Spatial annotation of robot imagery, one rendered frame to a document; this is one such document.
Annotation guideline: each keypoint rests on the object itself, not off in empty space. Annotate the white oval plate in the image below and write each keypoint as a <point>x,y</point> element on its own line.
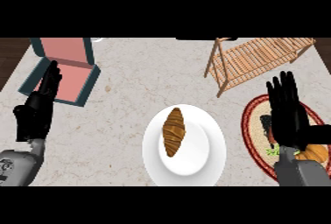
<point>183,145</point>

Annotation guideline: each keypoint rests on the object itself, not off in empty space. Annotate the teal and pink open box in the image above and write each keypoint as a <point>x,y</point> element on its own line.
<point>63,71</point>

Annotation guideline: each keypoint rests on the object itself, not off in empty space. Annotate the wooden tiered shelf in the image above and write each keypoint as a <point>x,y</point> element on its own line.
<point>254,59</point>

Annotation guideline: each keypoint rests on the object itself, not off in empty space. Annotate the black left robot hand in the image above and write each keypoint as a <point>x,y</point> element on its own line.
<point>35,113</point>

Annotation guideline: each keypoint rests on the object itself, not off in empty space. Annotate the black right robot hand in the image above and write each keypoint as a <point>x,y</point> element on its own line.
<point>286,116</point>

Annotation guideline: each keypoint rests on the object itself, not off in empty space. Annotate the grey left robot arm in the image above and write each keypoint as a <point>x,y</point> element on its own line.
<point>19,164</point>

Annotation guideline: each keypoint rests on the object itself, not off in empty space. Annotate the red-rimmed woven placemat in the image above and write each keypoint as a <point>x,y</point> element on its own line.
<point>254,137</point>

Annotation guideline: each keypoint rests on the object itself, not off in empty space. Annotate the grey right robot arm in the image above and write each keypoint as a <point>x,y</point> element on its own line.
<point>301,170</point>

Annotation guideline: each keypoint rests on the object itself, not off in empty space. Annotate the brown croissant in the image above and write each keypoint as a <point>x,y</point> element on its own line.
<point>173,131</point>

